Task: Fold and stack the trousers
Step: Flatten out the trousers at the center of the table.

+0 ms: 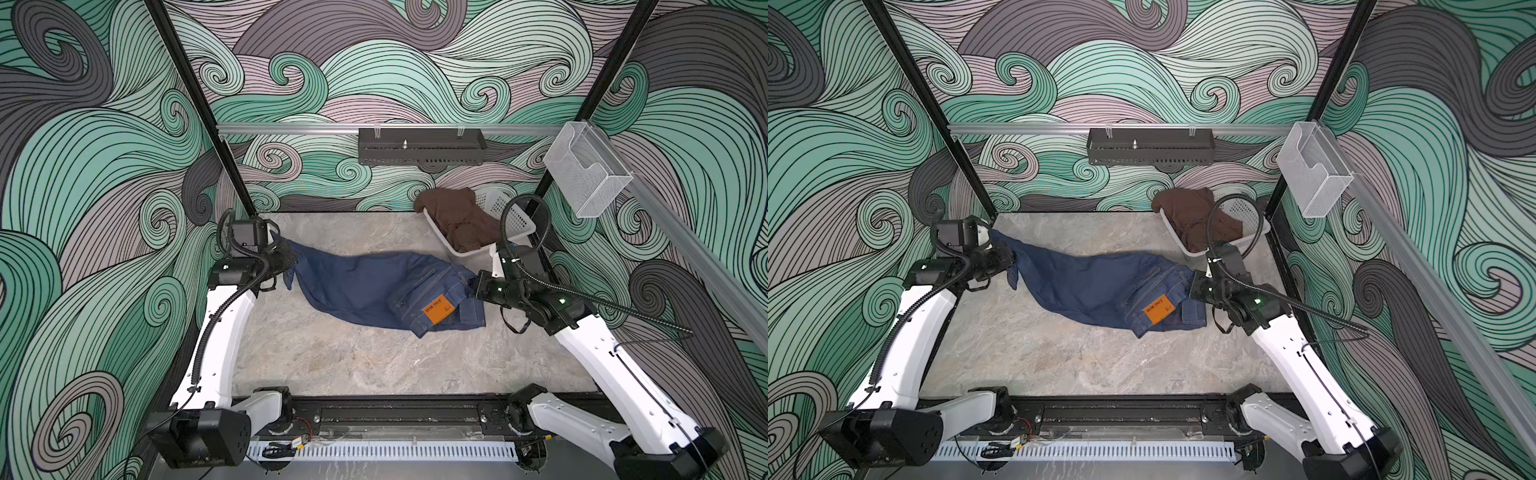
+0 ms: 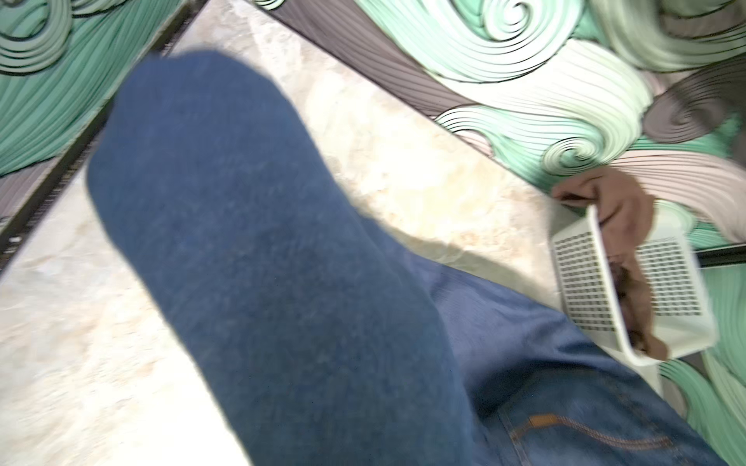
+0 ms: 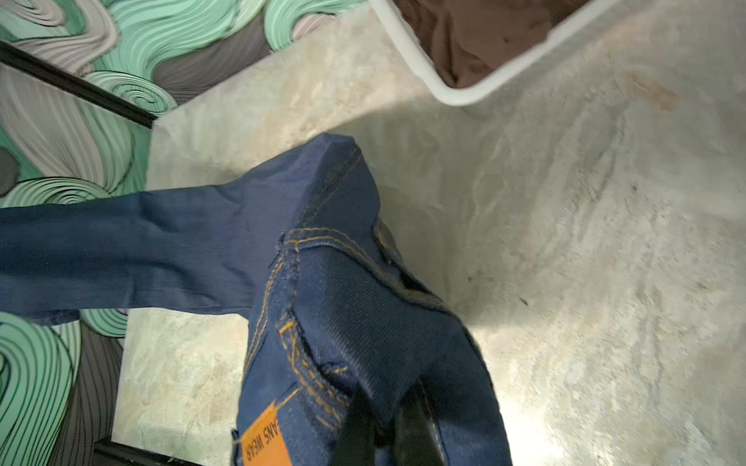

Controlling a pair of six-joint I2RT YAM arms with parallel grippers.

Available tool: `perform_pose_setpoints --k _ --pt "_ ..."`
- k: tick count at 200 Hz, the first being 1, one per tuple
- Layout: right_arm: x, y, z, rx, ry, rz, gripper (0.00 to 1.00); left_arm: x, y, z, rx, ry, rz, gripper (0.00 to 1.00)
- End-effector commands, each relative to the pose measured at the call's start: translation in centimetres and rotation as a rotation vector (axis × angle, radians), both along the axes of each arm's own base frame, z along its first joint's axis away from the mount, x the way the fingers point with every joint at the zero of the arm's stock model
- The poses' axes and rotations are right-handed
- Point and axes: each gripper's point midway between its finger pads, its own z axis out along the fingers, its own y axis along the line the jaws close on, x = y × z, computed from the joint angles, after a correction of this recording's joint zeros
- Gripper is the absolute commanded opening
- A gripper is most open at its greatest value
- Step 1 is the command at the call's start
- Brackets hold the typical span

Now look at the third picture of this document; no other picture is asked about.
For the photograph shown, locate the blue denim jeans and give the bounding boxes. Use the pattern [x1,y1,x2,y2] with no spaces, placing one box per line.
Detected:
[1,134,512,465]

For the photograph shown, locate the brown trousers in basket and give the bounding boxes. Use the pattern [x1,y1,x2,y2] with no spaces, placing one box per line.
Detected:
[394,0,587,89]

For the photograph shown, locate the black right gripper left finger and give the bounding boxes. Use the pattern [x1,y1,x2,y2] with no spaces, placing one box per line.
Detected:
[330,389,375,466]

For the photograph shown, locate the white plastic laundry basket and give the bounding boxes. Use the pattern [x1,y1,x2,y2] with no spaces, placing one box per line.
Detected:
[371,0,626,107]

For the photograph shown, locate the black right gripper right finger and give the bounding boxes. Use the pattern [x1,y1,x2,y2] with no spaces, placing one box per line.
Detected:
[392,381,445,466]

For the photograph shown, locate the black corner frame post left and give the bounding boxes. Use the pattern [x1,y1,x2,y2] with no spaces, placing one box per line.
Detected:
[1,42,157,129]

